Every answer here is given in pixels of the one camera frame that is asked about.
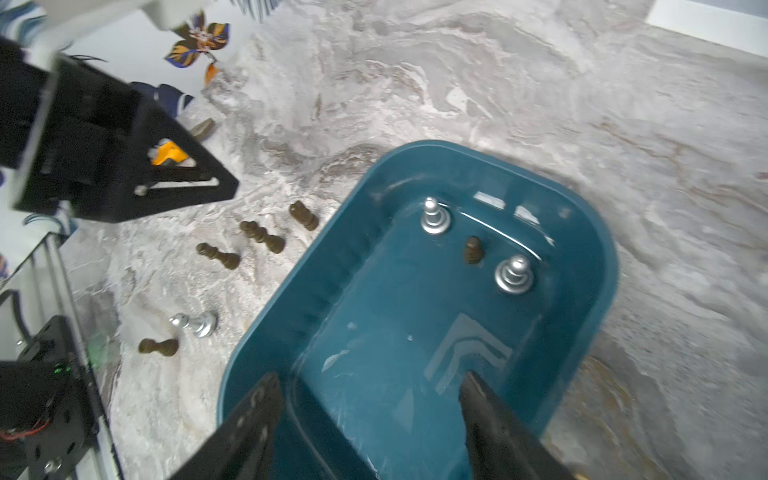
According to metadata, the small white square box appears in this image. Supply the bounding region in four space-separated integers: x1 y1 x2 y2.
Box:
646 0 767 58

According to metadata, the dark chess piece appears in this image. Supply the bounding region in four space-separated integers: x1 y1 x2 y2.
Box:
463 236 485 264
239 221 285 254
289 200 319 231
138 338 179 357
196 242 241 270

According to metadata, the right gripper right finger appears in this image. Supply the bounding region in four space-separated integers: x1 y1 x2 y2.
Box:
459 371 574 480

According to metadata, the silver chess piece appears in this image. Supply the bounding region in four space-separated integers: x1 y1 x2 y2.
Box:
494 254 534 295
169 311 218 338
421 197 451 235

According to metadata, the teal plastic storage box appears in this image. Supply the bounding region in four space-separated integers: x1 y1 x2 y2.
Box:
217 140 619 479

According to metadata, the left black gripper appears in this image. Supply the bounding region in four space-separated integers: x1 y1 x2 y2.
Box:
1 39 239 222

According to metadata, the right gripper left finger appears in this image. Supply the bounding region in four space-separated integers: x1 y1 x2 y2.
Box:
172 372 284 479

